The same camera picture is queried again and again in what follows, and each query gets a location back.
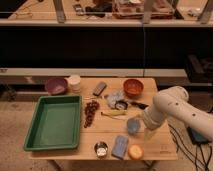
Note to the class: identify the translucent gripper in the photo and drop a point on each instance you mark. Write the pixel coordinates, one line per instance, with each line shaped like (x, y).
(148, 134)

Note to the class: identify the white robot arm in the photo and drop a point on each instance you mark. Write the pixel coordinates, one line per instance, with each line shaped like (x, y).
(174, 102)

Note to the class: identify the white stacked cups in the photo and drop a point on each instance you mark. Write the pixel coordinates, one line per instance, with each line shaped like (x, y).
(75, 83)

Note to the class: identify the orange fruit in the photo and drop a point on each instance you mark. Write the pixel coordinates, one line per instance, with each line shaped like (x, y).
(135, 152)

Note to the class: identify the blue sponge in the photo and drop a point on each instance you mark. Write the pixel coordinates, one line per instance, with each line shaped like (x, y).
(120, 146)

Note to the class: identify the wooden table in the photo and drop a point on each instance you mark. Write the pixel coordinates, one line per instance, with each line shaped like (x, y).
(159, 147)

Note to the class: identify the round black tape measure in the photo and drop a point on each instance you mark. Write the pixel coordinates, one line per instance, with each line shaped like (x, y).
(121, 105)

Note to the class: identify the yellow banana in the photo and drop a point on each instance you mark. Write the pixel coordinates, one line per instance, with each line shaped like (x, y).
(114, 113)

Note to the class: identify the black foot pedal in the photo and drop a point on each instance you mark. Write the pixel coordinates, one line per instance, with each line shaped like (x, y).
(196, 138)

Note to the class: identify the orange bowl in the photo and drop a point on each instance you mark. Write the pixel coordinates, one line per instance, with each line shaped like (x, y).
(133, 87)

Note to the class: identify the small metal cup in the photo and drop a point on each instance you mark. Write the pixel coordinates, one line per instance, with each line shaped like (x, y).
(101, 149)

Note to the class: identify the crumpled plastic bag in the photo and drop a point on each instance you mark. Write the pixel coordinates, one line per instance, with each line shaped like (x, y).
(113, 97)

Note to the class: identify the bunch of red grapes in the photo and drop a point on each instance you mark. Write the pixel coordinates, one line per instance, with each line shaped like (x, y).
(90, 110)

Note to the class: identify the grey sponge block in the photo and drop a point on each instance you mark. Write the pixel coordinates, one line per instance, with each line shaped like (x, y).
(99, 88)

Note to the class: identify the green plastic tray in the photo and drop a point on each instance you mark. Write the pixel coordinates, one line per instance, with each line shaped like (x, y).
(55, 124)

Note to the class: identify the purple bowl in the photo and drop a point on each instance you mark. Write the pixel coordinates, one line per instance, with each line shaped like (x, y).
(56, 86)

